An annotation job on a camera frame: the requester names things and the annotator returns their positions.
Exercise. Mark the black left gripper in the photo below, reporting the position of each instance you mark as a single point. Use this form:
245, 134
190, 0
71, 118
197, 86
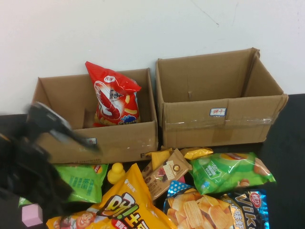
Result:
38, 132

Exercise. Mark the yellow potato fries snack bag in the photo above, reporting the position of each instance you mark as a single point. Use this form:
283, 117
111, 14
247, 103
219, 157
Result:
124, 202

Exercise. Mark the long brown biscuit packet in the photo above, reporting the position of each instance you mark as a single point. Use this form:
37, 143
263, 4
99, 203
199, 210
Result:
166, 176

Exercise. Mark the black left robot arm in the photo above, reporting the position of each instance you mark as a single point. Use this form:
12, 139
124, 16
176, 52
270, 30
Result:
31, 171

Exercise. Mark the red shrimp snack bag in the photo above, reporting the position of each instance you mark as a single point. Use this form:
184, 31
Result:
112, 105

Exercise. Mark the yellow small snack packet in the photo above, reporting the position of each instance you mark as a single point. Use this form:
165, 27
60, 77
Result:
195, 153
157, 158

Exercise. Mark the tan small snack packet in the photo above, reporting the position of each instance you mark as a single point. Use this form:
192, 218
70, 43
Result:
164, 148

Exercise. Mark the white sticker red writing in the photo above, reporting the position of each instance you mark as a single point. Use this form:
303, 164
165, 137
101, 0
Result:
94, 140
217, 112

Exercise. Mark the green chips bag barcode side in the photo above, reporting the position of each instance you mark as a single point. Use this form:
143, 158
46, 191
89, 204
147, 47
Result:
83, 183

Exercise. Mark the cardboard box with red-lettered label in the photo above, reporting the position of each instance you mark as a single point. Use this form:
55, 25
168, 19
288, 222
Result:
124, 143

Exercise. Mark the yellow rubber duck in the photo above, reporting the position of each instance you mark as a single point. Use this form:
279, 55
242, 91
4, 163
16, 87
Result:
115, 174

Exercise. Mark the light pink foam cube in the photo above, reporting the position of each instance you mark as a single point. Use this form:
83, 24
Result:
31, 217

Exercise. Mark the taped cardboard box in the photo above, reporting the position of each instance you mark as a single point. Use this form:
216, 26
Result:
190, 128

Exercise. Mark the blue ridged chips bag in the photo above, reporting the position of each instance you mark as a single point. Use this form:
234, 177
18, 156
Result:
190, 210

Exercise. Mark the green cucumber chips bag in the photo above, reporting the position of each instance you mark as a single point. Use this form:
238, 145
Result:
226, 171

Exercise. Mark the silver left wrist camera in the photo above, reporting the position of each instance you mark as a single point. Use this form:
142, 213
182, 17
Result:
51, 116

